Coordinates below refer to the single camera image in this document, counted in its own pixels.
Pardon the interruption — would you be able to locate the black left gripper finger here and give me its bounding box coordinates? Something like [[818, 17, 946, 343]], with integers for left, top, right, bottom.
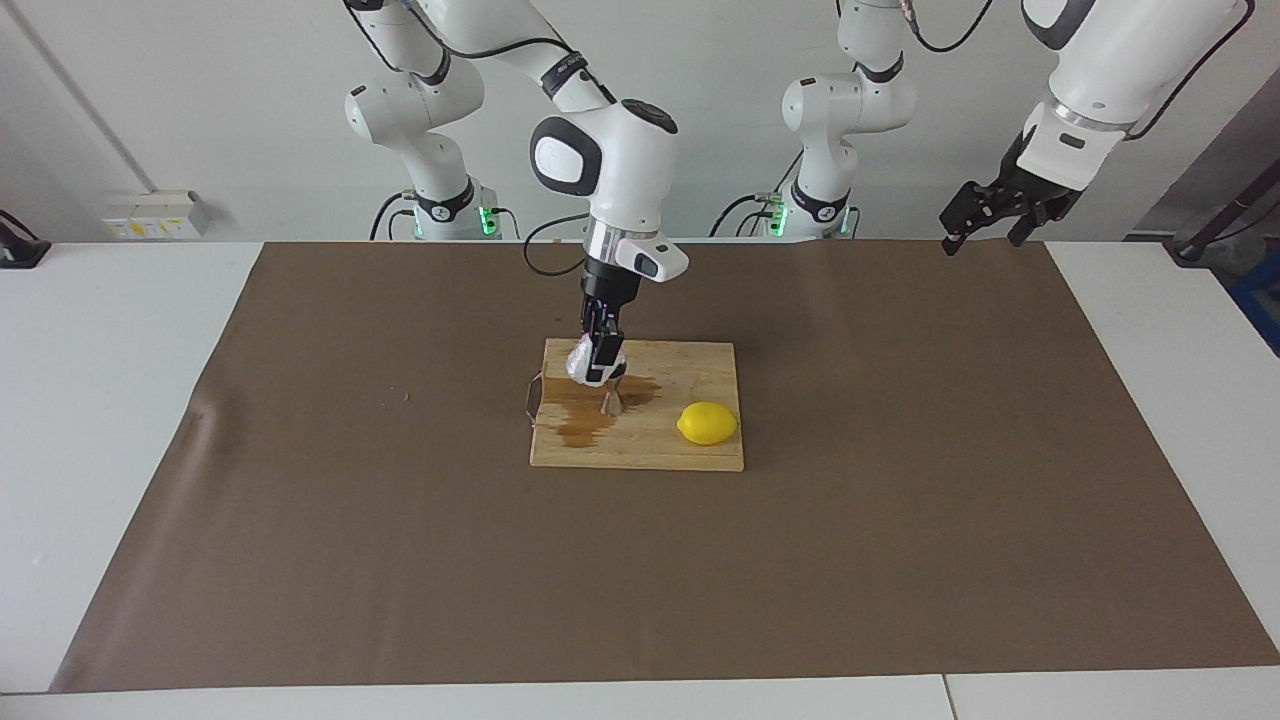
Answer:
[[1008, 198, 1064, 249], [939, 180, 1011, 257]]

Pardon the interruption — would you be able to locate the wooden cutting board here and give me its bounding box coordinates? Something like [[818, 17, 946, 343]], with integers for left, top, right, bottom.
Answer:
[[523, 338, 746, 473]]

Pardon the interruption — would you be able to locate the yellow lemon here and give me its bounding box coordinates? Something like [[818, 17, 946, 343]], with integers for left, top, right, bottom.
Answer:
[[676, 401, 740, 447]]

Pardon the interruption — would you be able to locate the black tripod stand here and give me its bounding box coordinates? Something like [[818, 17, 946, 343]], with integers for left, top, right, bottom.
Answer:
[[1165, 165, 1280, 266]]

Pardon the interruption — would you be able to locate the blue crate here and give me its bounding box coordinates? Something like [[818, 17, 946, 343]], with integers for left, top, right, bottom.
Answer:
[[1230, 265, 1280, 356]]

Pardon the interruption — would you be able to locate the brown paper table mat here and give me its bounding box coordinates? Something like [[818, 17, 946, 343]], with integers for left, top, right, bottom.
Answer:
[[50, 238, 1280, 693]]

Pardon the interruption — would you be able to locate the black table clamp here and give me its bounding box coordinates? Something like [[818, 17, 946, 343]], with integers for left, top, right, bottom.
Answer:
[[0, 210, 51, 269]]

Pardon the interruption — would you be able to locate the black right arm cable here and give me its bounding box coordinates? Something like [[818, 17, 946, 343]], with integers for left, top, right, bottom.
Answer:
[[345, 0, 616, 278]]

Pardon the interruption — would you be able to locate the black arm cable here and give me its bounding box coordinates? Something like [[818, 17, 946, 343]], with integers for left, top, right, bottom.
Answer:
[[345, 0, 616, 278], [900, 0, 1263, 148]]

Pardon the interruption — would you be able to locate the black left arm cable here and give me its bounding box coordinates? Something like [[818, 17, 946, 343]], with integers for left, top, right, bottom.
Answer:
[[900, 0, 1263, 148]]

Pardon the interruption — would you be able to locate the black left base cable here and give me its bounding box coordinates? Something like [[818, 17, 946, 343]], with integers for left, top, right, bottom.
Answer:
[[708, 150, 806, 239]]

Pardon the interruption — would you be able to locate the black base cable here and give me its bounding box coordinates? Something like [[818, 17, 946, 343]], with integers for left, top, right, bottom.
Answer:
[[708, 150, 806, 239], [368, 190, 417, 241]]

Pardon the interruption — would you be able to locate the black right base cable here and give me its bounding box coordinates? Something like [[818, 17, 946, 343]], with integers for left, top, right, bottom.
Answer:
[[368, 190, 417, 241]]

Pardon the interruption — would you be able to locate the white wall socket box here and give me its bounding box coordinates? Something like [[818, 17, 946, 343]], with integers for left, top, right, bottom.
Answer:
[[103, 190, 211, 241]]

